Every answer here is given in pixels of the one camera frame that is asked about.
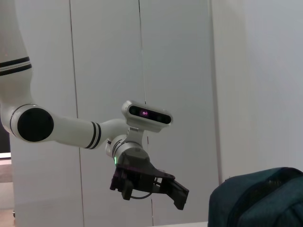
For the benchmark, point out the dark background panel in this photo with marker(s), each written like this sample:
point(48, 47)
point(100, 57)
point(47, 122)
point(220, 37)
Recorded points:
point(3, 139)

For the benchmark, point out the dark teal insulated lunch bag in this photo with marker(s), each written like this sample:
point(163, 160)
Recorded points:
point(260, 201)

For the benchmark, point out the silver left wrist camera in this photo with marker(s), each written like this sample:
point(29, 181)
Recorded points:
point(146, 113)

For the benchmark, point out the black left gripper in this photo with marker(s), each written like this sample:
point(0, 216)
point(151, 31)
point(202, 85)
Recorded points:
point(142, 172)

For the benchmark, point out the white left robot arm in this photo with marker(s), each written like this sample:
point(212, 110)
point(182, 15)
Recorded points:
point(71, 127)

